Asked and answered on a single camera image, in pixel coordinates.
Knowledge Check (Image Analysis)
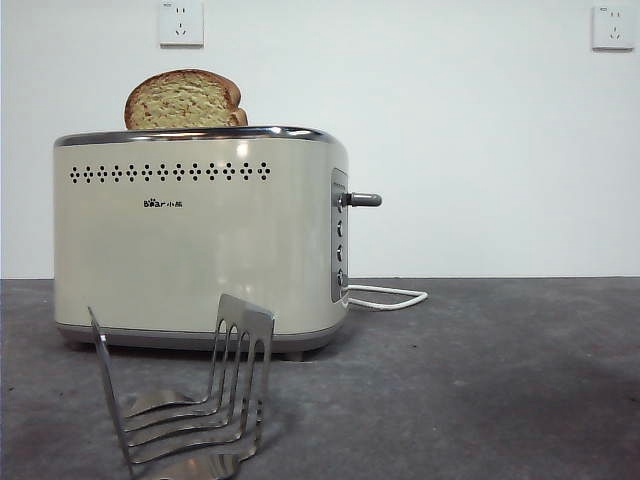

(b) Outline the white wall socket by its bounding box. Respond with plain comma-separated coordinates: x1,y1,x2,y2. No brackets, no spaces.
590,5,636,53
158,0,205,50

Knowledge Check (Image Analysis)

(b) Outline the shiny metal toast rack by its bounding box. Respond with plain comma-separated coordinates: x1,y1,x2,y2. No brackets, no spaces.
86,292,277,480

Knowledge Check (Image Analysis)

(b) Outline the cream two-slot toaster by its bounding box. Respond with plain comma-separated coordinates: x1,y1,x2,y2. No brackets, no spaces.
52,124,351,361

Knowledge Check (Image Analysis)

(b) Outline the white power cable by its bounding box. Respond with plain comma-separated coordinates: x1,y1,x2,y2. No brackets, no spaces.
343,283,430,313

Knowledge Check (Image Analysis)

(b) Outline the brown-crusted bread slice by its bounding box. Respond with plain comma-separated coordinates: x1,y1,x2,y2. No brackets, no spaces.
123,69,250,132

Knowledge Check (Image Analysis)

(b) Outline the grey toaster lever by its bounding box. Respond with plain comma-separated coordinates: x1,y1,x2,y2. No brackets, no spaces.
338,191,384,209

